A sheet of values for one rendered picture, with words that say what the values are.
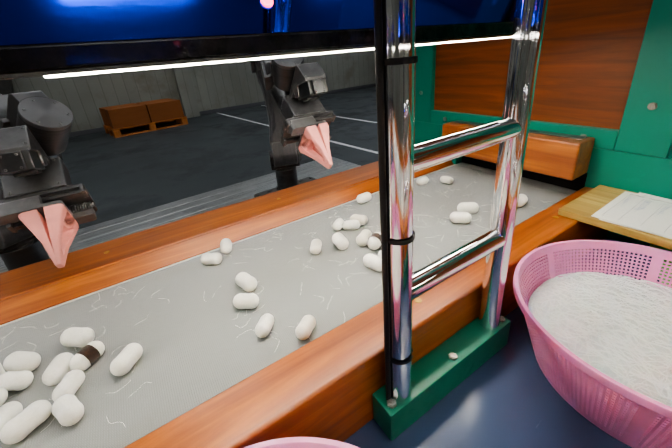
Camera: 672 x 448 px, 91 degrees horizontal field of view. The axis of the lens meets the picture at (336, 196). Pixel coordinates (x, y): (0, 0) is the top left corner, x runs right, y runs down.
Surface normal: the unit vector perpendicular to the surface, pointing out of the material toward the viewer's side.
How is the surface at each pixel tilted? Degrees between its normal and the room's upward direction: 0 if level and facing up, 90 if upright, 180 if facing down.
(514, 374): 0
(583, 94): 90
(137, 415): 0
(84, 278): 45
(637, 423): 108
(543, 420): 0
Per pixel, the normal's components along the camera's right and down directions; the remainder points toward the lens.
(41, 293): 0.33, -0.44
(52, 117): 0.60, -0.58
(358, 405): 0.54, 0.29
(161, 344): -0.08, -0.91
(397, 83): -0.09, 0.40
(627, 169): -0.84, 0.28
